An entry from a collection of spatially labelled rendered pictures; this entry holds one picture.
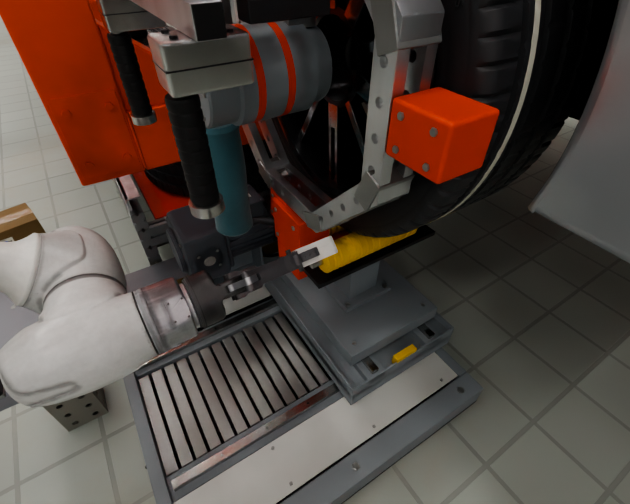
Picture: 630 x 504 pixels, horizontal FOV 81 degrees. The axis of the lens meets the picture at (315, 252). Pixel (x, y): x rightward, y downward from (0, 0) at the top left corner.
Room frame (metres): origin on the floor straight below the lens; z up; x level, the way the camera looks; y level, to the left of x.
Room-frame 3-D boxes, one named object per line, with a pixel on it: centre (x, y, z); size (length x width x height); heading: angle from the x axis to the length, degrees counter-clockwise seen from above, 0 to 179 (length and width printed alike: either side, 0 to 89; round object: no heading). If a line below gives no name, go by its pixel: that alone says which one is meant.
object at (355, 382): (0.76, -0.11, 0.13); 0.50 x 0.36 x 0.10; 32
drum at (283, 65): (0.63, 0.09, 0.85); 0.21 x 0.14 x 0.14; 122
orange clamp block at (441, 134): (0.41, -0.14, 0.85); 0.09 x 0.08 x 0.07; 32
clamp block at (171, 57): (0.42, 0.12, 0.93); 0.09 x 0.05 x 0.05; 122
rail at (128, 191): (2.02, 1.21, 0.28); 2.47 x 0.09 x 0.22; 32
